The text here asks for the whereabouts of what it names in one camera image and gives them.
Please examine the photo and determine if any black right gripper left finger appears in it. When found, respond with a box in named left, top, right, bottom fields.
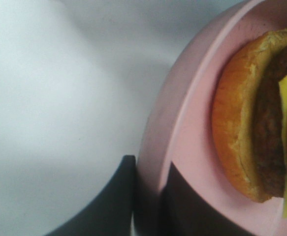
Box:
left=48, top=155, right=136, bottom=236

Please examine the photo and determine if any pink round plate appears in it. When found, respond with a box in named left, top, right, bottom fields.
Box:
left=134, top=0, right=287, bottom=236

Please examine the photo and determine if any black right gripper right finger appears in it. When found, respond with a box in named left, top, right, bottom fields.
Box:
left=159, top=164, right=276, bottom=236

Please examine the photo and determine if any burger with lettuce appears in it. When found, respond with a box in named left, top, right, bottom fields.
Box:
left=211, top=29, right=287, bottom=218

